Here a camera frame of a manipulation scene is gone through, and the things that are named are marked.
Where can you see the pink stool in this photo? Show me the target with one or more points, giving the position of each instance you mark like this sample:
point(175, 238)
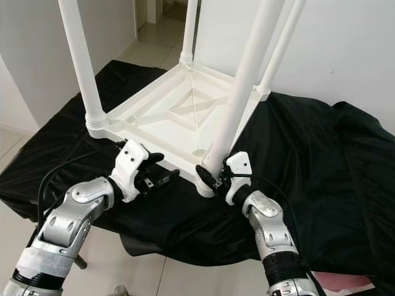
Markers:
point(345, 282)

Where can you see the white plastic table leg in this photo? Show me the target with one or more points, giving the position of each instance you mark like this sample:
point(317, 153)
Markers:
point(80, 61)
point(250, 68)
point(281, 49)
point(189, 31)

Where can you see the grey robot foot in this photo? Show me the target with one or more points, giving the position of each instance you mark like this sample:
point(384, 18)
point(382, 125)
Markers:
point(121, 291)

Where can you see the white plastic table top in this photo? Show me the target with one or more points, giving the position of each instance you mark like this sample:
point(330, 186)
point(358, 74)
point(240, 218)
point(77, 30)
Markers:
point(173, 111)

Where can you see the black metal bar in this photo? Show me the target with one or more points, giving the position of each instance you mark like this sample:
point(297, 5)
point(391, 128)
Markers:
point(373, 288)

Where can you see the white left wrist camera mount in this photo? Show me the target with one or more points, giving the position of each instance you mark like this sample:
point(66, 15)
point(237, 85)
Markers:
point(131, 168)

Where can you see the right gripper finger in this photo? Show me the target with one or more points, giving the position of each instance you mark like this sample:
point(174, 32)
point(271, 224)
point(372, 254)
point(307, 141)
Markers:
point(205, 174)

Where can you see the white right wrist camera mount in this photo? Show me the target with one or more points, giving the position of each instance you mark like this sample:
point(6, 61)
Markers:
point(239, 174)

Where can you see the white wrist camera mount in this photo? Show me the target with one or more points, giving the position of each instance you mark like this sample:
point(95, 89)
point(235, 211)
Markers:
point(239, 174)
point(131, 168)

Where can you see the black metal table leg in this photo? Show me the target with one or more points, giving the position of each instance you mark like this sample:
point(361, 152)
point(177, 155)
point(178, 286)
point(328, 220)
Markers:
point(80, 263)

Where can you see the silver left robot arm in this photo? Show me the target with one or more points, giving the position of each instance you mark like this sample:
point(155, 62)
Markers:
point(65, 225)

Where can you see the black cloth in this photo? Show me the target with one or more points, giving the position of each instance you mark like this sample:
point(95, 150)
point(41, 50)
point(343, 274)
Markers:
point(333, 185)

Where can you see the dark grey table base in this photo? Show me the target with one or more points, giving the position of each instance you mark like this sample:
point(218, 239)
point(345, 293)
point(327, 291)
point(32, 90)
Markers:
point(141, 246)

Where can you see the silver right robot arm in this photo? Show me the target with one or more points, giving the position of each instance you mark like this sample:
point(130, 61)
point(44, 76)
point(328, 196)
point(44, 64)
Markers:
point(274, 231)

